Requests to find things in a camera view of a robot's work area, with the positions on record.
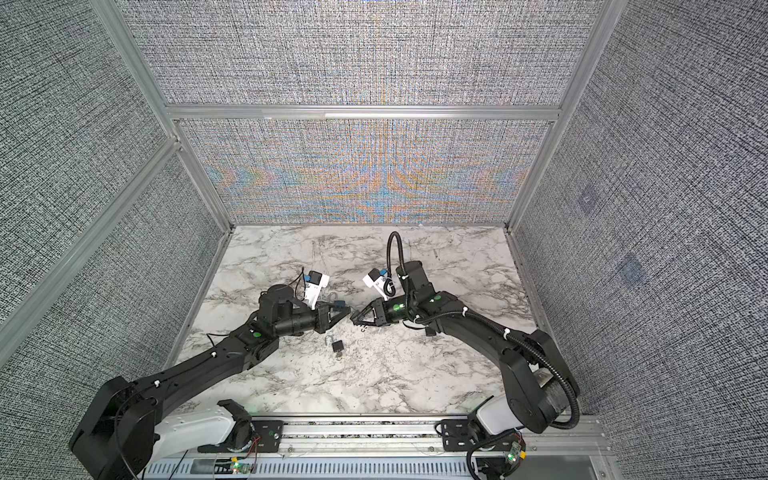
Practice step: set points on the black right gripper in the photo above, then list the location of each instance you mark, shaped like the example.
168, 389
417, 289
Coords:
357, 315

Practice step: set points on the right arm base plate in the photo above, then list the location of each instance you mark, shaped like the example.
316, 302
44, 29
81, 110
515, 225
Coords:
459, 435

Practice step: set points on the green circuit board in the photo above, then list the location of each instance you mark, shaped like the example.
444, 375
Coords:
243, 466
515, 455

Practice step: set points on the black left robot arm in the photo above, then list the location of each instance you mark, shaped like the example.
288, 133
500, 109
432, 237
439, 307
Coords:
116, 436

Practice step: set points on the aluminium front rail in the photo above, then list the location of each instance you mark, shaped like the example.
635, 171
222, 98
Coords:
389, 446

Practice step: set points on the green circuit board left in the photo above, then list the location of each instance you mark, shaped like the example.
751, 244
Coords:
243, 466

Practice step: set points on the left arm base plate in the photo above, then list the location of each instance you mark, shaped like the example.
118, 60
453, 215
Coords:
261, 436

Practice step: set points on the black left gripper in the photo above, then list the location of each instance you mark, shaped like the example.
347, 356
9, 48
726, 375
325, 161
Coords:
332, 322

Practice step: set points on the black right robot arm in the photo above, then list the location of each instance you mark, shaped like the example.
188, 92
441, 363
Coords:
540, 390

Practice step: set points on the green circuit board right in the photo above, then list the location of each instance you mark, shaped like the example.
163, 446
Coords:
515, 455

